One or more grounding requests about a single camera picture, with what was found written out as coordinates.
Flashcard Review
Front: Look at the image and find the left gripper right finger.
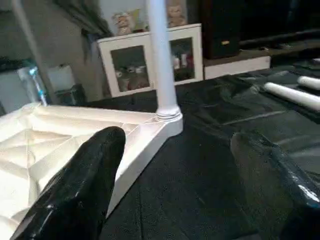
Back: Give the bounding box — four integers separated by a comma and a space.
230, 131, 320, 240

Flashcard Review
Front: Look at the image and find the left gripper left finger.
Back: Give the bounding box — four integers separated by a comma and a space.
10, 126, 127, 240

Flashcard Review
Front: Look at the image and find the white plastic table top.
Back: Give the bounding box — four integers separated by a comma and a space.
0, 102, 184, 236

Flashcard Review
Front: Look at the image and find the white plastic table leg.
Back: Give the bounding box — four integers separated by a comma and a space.
297, 75, 320, 92
146, 0, 184, 123
262, 81, 320, 112

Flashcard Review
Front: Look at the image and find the black work mat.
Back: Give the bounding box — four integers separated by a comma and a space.
87, 57, 320, 240

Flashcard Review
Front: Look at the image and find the dark equipment rack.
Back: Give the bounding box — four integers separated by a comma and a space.
54, 84, 87, 107

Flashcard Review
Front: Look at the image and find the light blue plastic item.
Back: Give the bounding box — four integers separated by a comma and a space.
17, 62, 51, 106

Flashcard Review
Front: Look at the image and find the white glass door cabinet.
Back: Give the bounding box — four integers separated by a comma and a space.
97, 23, 204, 98

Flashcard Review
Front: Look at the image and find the white drawer unit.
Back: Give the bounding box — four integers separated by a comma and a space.
204, 55, 272, 81

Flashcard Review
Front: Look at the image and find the grey metal pole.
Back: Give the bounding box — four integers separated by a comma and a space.
11, 0, 51, 101

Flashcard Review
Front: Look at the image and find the small plush doll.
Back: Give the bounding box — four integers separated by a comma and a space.
166, 2, 187, 27
112, 11, 135, 36

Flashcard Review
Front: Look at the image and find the black bag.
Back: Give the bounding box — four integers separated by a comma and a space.
200, 0, 242, 60

